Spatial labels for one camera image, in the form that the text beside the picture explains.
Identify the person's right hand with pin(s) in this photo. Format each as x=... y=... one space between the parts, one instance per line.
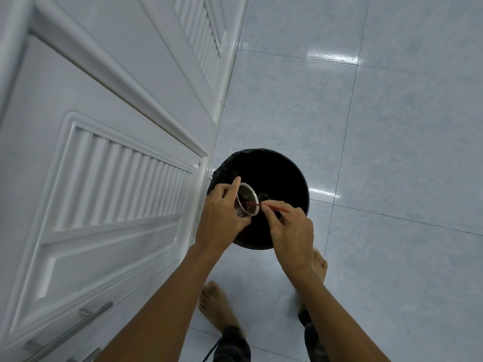
x=292 y=237

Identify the person's left hand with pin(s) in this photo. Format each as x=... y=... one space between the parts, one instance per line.
x=215 y=222

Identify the person's left thumb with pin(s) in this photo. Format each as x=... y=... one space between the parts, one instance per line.
x=242 y=221

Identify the person's right thumb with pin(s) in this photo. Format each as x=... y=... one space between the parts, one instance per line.
x=270 y=215

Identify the thin red stick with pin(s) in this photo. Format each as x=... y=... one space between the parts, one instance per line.
x=256 y=203

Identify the small steel bowl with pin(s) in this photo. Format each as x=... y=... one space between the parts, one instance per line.
x=247 y=199

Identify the person's right forearm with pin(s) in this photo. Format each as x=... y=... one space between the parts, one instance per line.
x=332 y=320

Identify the person's left forearm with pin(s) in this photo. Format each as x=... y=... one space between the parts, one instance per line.
x=166 y=309

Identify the dark food scraps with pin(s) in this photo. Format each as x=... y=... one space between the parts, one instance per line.
x=263 y=194

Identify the black round trash bin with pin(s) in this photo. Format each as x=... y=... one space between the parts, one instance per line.
x=279 y=177

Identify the person's right foot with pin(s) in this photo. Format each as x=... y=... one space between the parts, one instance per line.
x=319 y=265

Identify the person's foot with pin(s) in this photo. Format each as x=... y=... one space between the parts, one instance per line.
x=217 y=307
x=319 y=265

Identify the person's left foot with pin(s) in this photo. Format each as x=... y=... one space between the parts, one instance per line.
x=217 y=307

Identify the dark trouser leg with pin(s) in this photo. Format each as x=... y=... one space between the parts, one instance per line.
x=236 y=344
x=311 y=339

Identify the white louvered cabinet door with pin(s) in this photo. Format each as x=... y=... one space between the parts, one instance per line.
x=113 y=229
x=158 y=52

